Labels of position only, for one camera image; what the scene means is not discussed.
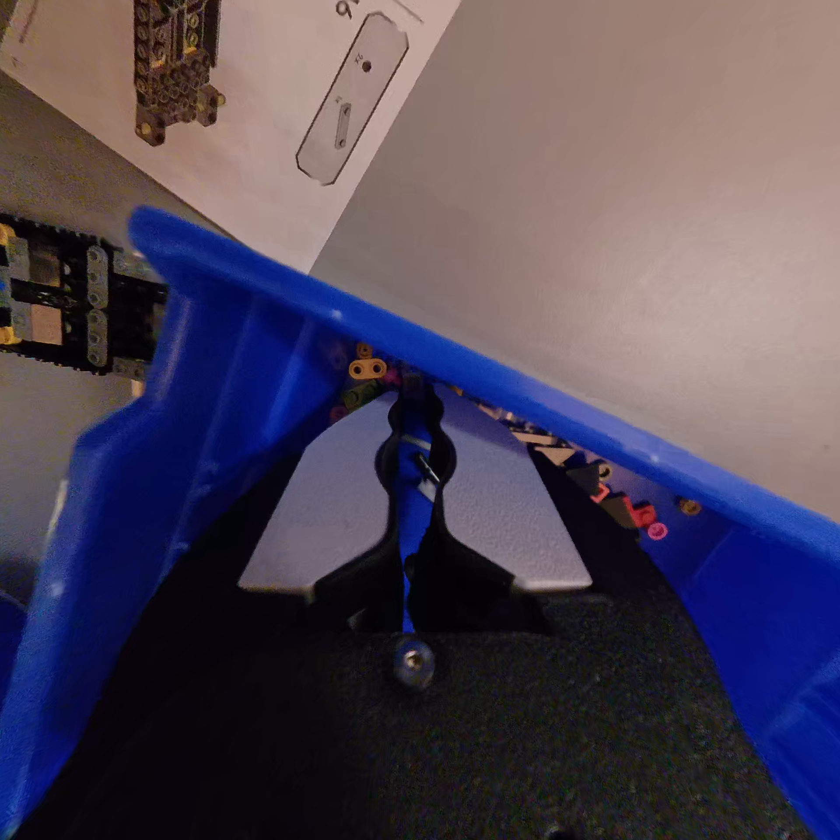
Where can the pile of loose lego pieces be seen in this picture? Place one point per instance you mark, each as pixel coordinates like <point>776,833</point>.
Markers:
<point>367,369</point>

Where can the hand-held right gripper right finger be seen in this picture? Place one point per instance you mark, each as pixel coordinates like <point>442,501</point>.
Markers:
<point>512,512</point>

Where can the large blue plastic bin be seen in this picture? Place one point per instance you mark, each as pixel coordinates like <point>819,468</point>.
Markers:
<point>229,394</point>

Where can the white lego instruction booklet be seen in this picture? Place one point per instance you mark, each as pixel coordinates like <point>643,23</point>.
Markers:
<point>262,164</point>

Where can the black grey lego car model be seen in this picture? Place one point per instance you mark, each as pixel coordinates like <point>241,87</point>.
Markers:
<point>65,295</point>

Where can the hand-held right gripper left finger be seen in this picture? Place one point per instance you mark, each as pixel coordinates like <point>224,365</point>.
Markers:
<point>328,505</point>

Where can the small black lego pin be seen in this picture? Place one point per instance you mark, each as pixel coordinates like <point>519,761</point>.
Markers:
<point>426,467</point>

